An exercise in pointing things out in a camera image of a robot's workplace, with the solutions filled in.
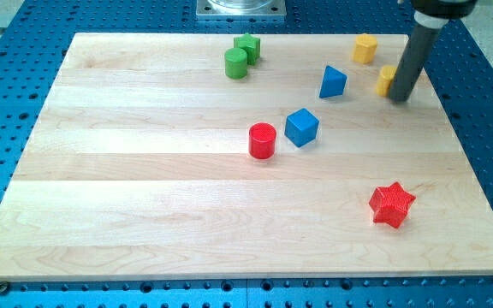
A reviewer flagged black robot arm end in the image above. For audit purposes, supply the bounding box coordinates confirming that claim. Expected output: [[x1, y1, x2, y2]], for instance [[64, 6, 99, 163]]
[[411, 0, 478, 20]]

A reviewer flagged blue cube block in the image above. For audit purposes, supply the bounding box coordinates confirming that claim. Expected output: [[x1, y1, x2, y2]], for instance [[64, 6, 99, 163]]
[[284, 108, 319, 147]]

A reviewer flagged red cylinder block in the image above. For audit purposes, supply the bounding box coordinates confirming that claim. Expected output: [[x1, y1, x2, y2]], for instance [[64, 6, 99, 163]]
[[248, 122, 276, 159]]

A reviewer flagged green cylinder block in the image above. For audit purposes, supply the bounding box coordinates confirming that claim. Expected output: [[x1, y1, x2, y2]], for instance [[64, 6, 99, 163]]
[[224, 47, 247, 80]]

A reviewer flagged wooden board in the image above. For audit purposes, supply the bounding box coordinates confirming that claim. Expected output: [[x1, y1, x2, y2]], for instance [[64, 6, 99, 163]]
[[0, 33, 493, 281]]

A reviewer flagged green star block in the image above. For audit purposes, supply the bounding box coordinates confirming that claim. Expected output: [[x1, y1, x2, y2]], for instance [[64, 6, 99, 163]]
[[234, 33, 261, 66]]

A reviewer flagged blue triangular prism block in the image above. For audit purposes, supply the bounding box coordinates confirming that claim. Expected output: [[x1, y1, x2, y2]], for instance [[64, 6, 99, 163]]
[[319, 65, 347, 98]]

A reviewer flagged yellow cylinder block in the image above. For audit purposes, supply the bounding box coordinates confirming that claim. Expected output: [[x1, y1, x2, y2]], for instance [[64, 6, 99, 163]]
[[375, 65, 397, 97]]

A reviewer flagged red star block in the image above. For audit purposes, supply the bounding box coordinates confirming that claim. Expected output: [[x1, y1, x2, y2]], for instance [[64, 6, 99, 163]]
[[369, 182, 416, 228]]

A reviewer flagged yellow hexagon block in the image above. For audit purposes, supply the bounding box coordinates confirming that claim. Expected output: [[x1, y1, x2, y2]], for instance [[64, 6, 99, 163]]
[[352, 33, 377, 64]]

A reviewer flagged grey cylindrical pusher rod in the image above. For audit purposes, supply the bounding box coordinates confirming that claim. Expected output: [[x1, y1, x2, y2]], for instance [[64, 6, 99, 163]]
[[388, 11, 448, 103]]

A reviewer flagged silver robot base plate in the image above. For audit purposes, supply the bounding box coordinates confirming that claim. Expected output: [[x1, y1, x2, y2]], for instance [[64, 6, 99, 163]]
[[196, 0, 287, 19]]

